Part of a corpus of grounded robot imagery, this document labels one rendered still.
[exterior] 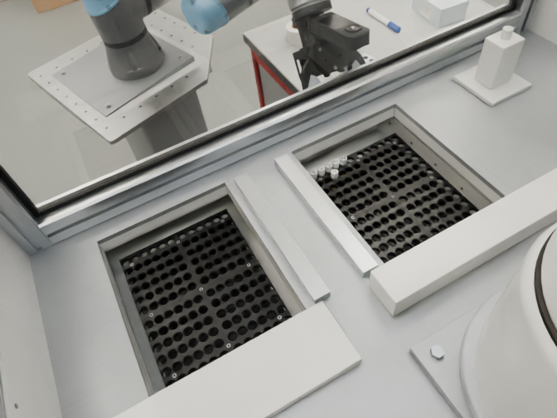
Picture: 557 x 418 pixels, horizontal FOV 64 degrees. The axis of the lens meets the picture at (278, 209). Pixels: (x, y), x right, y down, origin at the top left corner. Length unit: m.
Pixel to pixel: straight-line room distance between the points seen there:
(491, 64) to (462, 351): 0.47
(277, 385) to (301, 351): 0.04
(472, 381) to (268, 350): 0.21
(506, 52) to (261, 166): 0.41
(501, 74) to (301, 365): 0.55
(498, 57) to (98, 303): 0.68
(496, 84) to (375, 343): 0.48
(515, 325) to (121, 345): 0.42
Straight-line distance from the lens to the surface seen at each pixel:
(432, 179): 0.74
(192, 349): 0.60
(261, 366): 0.51
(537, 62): 0.93
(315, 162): 0.84
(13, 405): 0.50
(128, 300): 0.74
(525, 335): 0.38
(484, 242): 0.58
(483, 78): 0.83
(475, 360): 0.51
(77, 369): 0.60
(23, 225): 0.68
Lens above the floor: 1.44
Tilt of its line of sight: 51 degrees down
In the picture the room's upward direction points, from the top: 10 degrees counter-clockwise
